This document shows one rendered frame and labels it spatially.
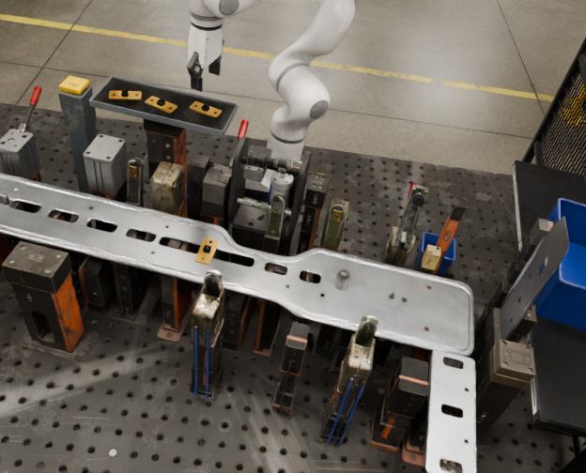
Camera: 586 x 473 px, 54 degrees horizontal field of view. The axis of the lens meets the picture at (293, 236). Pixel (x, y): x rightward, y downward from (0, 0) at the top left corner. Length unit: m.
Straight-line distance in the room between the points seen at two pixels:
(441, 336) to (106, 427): 0.83
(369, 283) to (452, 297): 0.21
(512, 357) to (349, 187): 1.02
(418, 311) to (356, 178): 0.88
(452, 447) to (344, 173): 1.24
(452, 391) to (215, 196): 0.75
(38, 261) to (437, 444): 0.95
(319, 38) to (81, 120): 0.70
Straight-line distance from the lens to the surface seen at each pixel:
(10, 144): 1.71
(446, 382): 1.34
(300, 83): 1.72
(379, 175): 2.24
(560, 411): 1.38
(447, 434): 1.28
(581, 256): 1.72
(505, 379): 1.37
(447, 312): 1.45
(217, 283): 1.28
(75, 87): 1.72
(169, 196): 1.53
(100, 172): 1.58
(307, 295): 1.38
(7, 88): 3.96
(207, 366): 1.42
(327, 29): 1.68
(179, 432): 1.52
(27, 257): 1.45
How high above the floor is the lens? 2.07
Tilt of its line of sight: 46 degrees down
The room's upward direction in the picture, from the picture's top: 10 degrees clockwise
